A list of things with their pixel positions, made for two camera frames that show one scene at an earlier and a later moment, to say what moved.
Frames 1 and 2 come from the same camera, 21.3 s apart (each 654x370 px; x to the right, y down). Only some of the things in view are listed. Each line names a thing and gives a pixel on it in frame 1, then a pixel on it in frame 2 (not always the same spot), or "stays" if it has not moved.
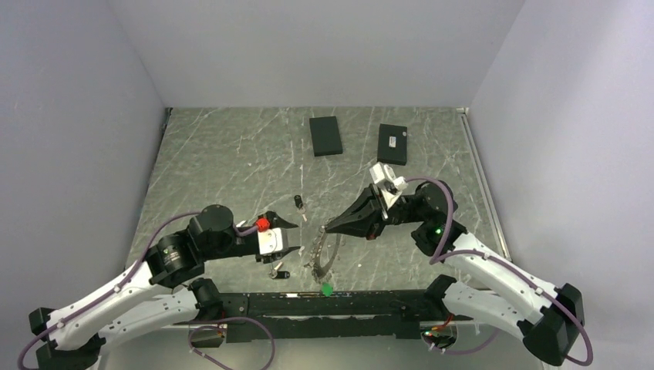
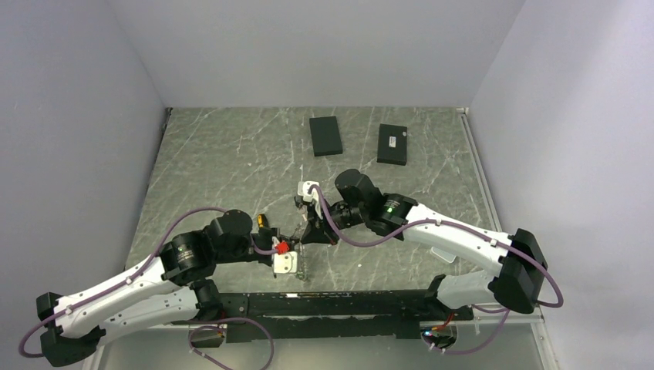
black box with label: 392,144 stays
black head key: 301,210 stays
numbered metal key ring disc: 318,270 to 298,235
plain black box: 325,136 stays
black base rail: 304,316 stays
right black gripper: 365,218 to 317,232
